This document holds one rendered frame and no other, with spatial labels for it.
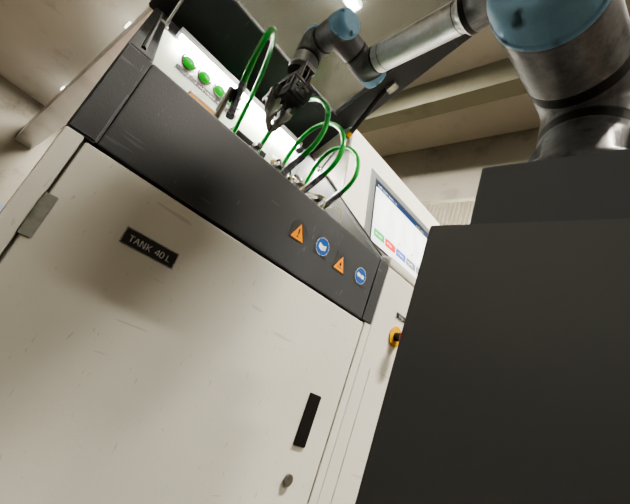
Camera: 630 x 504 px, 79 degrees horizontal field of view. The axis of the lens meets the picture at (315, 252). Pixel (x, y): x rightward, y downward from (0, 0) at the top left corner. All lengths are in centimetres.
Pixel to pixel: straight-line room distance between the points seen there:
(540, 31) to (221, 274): 53
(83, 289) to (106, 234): 8
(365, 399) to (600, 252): 67
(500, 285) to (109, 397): 51
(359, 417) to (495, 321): 62
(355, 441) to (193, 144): 70
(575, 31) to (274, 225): 51
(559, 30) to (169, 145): 52
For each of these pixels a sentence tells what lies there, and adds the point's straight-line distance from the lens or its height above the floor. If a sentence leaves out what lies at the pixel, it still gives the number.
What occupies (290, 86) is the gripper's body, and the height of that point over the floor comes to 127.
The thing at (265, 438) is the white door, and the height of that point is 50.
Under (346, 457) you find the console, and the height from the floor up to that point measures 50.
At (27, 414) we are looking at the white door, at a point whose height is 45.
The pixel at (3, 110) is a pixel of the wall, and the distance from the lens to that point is 1050.
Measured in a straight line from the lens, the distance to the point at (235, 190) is 69.
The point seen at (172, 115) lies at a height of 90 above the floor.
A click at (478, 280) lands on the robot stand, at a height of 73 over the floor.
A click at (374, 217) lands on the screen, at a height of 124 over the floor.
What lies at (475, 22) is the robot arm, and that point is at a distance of 100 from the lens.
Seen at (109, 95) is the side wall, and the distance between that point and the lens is 64.
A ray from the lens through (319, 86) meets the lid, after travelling 148.
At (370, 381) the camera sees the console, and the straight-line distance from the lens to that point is 95.
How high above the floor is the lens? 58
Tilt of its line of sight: 21 degrees up
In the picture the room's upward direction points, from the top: 21 degrees clockwise
